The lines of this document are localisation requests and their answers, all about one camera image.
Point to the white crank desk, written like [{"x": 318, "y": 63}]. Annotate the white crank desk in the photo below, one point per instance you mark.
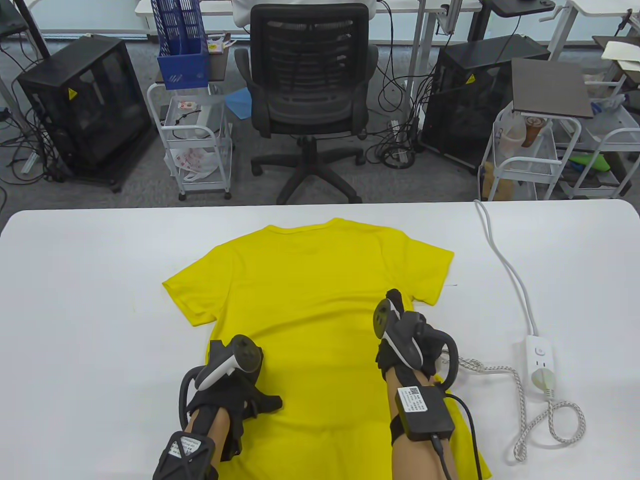
[{"x": 600, "y": 5}]

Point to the yellow t-shirt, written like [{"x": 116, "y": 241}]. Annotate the yellow t-shirt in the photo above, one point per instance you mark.
[{"x": 300, "y": 280}]

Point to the small pink white packet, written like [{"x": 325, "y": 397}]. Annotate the small pink white packet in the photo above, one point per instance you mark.
[{"x": 187, "y": 105}]

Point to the person's left hand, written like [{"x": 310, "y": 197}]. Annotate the person's left hand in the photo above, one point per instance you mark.
[{"x": 235, "y": 395}]

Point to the brown coffee cup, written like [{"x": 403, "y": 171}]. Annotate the brown coffee cup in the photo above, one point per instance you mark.
[{"x": 532, "y": 132}]

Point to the white table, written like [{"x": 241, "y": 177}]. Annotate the white table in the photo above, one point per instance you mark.
[{"x": 75, "y": 300}]

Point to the black caged wrist camera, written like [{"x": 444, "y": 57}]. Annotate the black caged wrist camera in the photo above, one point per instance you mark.
[{"x": 185, "y": 455}]

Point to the green plastic object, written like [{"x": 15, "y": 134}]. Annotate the green plastic object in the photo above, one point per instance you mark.
[{"x": 592, "y": 162}]

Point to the black desk stand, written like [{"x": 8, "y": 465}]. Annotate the black desk stand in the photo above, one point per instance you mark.
[{"x": 480, "y": 20}]

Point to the person's right forearm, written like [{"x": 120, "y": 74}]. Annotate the person's right forearm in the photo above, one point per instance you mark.
[{"x": 415, "y": 455}]

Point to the black white hand controller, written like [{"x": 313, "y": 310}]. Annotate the black white hand controller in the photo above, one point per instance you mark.
[
  {"x": 245, "y": 352},
  {"x": 407, "y": 340}
]

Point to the translucent white container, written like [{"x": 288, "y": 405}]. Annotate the translucent white container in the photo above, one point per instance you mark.
[{"x": 510, "y": 140}]

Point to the blue plastic sheet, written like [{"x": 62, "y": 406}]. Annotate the blue plastic sheet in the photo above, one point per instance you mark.
[{"x": 237, "y": 105}]

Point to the person's left forearm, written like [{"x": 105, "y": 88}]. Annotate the person's left forearm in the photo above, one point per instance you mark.
[{"x": 220, "y": 430}]

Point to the black computer case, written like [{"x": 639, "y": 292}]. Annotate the black computer case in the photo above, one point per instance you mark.
[
  {"x": 465, "y": 110},
  {"x": 85, "y": 110}
]

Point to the black box wrist camera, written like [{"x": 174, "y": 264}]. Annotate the black box wrist camera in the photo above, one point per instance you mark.
[{"x": 424, "y": 412}]

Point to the black mesh office chair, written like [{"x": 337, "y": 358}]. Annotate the black mesh office chair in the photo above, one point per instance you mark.
[{"x": 307, "y": 100}]

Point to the white red plastic bag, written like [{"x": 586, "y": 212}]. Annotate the white red plastic bag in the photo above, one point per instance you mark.
[{"x": 192, "y": 160}]

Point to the beige paper folder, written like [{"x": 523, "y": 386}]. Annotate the beige paper folder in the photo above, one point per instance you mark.
[{"x": 620, "y": 50}]

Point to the white floor power strip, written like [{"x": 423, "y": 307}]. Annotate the white floor power strip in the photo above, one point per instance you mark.
[{"x": 397, "y": 130}]

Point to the blue file rack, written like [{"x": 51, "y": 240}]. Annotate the blue file rack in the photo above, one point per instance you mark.
[{"x": 182, "y": 72}]

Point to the brown cardboard box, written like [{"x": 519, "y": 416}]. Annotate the brown cardboard box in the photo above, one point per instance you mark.
[{"x": 500, "y": 187}]

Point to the person's right hand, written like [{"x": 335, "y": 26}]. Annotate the person's right hand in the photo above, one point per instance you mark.
[{"x": 395, "y": 357}]

